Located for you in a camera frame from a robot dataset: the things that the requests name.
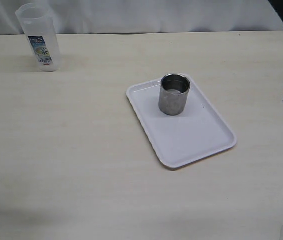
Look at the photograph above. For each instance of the stainless steel cup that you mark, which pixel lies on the stainless steel cup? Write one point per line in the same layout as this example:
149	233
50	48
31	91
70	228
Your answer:
173	94

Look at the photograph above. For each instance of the clear plastic water pitcher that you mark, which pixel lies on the clear plastic water pitcher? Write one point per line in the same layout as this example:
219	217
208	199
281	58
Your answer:
38	26

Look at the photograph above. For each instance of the white rectangular plastic tray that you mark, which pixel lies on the white rectangular plastic tray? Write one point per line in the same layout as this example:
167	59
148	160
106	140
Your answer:
197	133

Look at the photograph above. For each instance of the white backdrop curtain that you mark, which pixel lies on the white backdrop curtain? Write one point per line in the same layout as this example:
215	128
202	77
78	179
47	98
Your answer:
163	16

